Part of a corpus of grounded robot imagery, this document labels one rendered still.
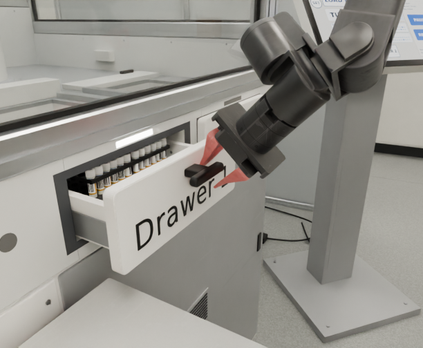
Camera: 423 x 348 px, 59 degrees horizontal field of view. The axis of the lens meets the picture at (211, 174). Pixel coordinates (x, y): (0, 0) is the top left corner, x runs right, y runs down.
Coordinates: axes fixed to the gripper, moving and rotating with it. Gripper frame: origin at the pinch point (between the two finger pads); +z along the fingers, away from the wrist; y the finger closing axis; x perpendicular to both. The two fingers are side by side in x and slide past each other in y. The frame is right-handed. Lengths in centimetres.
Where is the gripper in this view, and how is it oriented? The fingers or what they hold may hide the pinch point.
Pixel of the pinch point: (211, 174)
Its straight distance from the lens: 53.9
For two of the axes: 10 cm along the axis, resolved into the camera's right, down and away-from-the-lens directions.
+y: -6.4, -7.7, 0.6
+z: -5.9, 5.4, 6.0
